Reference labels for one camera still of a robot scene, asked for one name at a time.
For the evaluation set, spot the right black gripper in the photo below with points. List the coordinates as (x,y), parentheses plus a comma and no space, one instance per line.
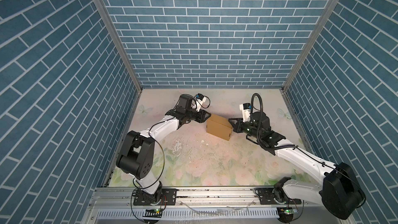
(237,127)

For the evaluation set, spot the left green circuit board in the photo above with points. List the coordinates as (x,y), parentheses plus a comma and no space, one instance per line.
(153,213)

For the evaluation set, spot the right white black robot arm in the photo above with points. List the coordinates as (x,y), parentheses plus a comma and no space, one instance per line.
(336,187)

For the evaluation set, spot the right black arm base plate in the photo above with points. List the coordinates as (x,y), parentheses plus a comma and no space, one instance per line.
(271,195)

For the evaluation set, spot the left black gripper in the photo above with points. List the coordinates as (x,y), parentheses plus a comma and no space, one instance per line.
(200,116)

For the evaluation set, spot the aluminium mounting rail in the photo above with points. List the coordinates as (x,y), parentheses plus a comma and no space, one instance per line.
(217,196)

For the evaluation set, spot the brown cardboard box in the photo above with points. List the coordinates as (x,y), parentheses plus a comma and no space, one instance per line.
(219,126)

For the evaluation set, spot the right green circuit board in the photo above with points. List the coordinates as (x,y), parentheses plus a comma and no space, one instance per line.
(286,211)

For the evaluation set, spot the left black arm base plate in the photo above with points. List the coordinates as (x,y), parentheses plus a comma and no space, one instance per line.
(142,198)

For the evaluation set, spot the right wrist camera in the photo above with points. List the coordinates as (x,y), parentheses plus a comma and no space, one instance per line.
(246,110)

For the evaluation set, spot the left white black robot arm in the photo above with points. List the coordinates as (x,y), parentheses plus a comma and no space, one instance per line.
(137,151)

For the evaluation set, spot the green circuit board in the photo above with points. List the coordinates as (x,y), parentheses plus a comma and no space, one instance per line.
(286,211)
(153,213)

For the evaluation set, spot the white slotted cable duct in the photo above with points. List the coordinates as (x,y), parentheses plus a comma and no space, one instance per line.
(192,214)

